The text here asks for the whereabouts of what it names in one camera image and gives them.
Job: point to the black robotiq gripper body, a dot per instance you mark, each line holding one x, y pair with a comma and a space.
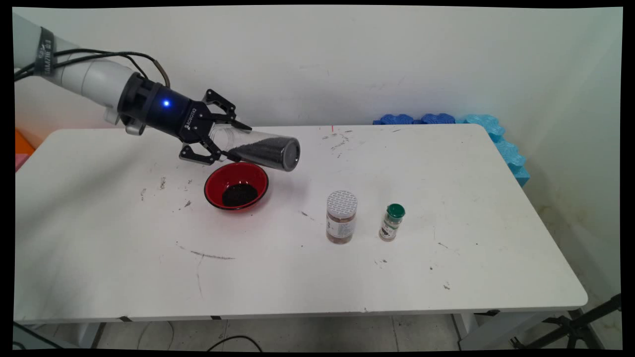
173, 114

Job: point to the orange block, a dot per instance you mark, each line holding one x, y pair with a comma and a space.
22, 144

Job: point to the dark blue foam mat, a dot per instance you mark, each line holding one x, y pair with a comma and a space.
397, 119

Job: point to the red bowl with black rim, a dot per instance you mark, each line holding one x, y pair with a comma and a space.
216, 186

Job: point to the clear jar with black seeds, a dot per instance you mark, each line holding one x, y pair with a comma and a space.
268, 151

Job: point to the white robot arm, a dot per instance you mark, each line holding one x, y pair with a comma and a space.
89, 79

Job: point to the pink block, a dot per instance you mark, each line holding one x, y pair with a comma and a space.
21, 161

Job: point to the small spice bottle green cap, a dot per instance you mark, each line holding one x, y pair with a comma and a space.
392, 223

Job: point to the light blue foam mat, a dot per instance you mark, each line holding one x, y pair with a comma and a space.
503, 146

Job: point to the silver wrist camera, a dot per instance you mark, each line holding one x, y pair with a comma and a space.
133, 126

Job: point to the white table leg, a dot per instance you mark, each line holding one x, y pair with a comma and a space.
491, 329
89, 334

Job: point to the brown spice jar white lid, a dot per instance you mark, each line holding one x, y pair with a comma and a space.
341, 218

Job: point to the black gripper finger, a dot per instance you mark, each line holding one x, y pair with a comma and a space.
221, 106
203, 151

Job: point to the black seeds pile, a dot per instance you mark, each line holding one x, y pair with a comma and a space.
239, 195

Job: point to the black tripod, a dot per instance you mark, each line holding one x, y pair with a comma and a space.
570, 327

